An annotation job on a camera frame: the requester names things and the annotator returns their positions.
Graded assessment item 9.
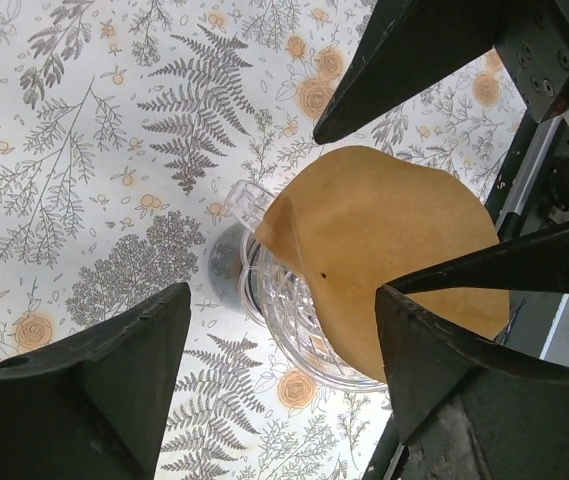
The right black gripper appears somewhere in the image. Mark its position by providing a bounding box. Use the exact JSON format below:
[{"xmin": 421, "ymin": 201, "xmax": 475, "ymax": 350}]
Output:
[{"xmin": 313, "ymin": 0, "xmax": 569, "ymax": 225}]

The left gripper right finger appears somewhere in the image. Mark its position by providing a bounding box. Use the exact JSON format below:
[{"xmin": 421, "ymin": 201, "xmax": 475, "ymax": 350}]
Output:
[{"xmin": 375, "ymin": 286, "xmax": 569, "ymax": 479}]

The brown paper coffee filter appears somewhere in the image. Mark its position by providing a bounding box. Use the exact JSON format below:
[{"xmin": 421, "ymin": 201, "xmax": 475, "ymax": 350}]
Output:
[{"xmin": 256, "ymin": 146, "xmax": 498, "ymax": 381}]

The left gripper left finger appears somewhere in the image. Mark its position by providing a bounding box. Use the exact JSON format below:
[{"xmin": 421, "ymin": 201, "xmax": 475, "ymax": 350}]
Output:
[{"xmin": 0, "ymin": 283, "xmax": 191, "ymax": 479}]

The glass coffee carafe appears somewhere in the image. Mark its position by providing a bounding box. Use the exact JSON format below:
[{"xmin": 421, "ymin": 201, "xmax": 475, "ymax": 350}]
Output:
[{"xmin": 207, "ymin": 223, "xmax": 259, "ymax": 319}]

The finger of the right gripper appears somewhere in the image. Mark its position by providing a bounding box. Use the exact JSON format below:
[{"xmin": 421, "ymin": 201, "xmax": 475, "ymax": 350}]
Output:
[{"xmin": 388, "ymin": 222, "xmax": 569, "ymax": 294}]

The clear glass dripper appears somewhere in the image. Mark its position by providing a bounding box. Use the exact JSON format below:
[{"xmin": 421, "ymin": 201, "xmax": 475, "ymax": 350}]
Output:
[{"xmin": 225, "ymin": 180, "xmax": 386, "ymax": 393}]

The floral tablecloth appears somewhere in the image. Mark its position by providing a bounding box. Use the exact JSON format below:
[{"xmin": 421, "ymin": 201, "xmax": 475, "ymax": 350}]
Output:
[{"xmin": 0, "ymin": 0, "xmax": 530, "ymax": 480}]

